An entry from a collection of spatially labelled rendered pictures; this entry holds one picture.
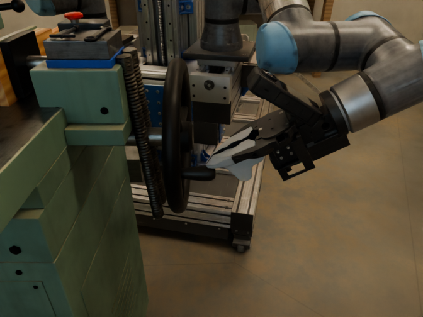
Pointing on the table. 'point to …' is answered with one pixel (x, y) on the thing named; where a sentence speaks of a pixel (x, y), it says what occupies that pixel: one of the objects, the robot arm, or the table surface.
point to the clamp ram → (21, 60)
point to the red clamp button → (73, 16)
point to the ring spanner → (97, 34)
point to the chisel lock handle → (13, 5)
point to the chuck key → (67, 33)
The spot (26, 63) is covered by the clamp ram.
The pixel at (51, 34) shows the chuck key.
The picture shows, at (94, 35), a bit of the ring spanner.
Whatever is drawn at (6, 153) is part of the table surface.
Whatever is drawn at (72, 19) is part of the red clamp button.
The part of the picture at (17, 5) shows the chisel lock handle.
